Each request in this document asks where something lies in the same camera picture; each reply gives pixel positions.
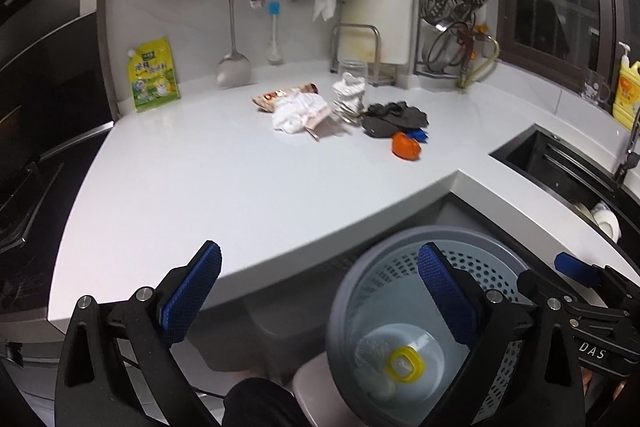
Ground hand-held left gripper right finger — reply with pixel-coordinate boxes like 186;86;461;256
416;242;587;427

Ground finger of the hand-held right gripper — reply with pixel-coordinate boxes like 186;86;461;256
516;268;613;323
554;251;640;308

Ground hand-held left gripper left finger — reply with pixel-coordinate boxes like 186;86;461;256
54;240;223;427

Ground grey perforated waste bin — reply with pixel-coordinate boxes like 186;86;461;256
325;225;551;427

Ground orange peel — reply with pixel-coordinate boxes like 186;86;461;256
391;132;422;161

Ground dark grey cloth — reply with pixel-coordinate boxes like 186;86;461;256
361;101;430;140

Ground white tissue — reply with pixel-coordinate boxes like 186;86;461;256
271;91;331;134

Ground person's right hand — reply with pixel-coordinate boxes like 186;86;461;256
580;369;628;413

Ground white dishes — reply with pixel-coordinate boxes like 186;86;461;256
575;201;622;241

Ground crumpled clear plastic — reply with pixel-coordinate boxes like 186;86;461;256
355;337;397;397

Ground black kitchen sink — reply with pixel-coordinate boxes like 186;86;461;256
490;123;640;258

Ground metal faucet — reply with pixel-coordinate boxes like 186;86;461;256
614;107;640;185

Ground person's dark trouser leg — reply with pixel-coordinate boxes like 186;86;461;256
224;377;307;427

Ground clear glass mug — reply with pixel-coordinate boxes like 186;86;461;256
582;69;612;108

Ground yellow dish soap bottle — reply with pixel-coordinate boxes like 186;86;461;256
612;42;640;130

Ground black gas stove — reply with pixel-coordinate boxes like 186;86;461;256
0;157;68;258

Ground pink clear plastic wrapper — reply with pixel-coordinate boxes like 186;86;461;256
300;112;335;142

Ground red beige snack wrapper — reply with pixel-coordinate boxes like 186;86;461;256
251;82;321;112

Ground yellow green seasoning pouch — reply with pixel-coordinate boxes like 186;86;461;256
126;38;182;114

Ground metal spatula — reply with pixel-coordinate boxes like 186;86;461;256
216;0;252;88

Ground glass pot lid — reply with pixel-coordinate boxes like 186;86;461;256
422;21;476;72

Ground metal cutting board holder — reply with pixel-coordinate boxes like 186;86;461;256
330;23;397;86

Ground bottle brush with blue collar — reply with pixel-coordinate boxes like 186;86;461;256
265;0;285;65

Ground yellow ring lid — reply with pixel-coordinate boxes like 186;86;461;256
387;347;427;380

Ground gas valve with yellow hose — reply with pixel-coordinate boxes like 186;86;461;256
457;24;501;90

